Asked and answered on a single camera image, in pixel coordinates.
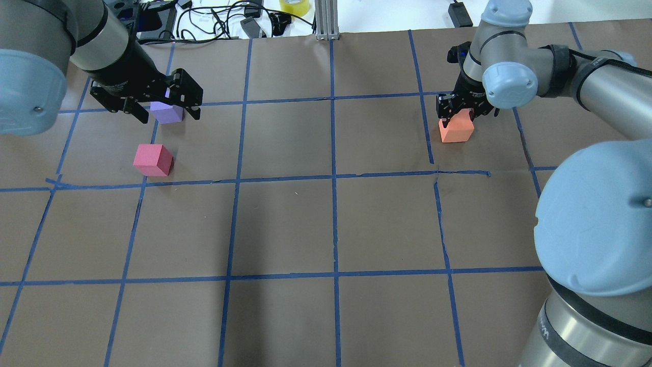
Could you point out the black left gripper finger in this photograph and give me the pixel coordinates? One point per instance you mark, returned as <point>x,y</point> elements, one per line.
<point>132,107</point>
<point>194,111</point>

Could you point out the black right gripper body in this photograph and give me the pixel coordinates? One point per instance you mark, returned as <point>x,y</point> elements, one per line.
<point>468,90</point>

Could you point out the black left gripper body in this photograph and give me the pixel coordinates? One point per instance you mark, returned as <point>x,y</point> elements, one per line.
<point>124,70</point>

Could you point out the orange foam cube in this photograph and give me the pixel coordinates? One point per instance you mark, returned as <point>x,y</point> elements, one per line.
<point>458,129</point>

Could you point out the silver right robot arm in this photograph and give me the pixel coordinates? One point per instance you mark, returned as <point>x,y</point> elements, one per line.
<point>592,235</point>

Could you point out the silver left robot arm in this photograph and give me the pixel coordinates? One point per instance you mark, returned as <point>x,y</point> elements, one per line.
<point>40,38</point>

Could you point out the purple foam cube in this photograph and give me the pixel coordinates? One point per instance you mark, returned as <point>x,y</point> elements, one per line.
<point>165,113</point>

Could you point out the red foam cube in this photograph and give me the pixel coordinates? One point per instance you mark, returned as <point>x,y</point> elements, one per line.
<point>153,160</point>

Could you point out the black power adapter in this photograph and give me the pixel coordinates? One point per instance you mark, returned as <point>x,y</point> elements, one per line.
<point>459,15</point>

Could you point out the yellow tape roll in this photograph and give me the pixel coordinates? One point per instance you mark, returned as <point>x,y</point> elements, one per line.
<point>295,7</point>

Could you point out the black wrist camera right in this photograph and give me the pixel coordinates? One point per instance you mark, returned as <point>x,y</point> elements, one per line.
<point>457,54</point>

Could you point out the aluminium frame post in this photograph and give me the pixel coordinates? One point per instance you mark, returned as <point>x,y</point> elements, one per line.
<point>326,25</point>

